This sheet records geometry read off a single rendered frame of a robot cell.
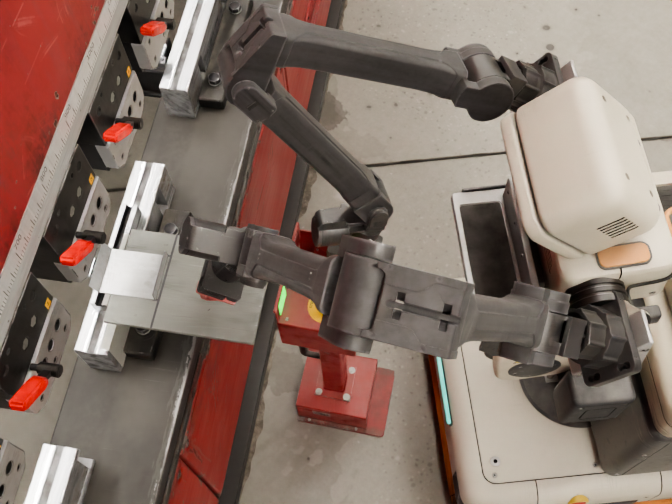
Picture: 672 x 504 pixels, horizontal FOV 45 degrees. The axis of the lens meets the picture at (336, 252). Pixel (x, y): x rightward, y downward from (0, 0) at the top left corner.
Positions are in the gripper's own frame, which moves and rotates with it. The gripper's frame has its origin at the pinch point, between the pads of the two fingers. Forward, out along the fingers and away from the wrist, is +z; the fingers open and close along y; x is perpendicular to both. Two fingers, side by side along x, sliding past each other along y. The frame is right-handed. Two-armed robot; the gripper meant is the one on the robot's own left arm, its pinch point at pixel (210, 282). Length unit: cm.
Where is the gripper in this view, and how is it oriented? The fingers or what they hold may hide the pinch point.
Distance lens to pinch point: 137.8
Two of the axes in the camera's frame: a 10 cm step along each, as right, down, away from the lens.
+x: 8.8, 3.4, 3.4
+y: -1.7, 8.8, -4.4
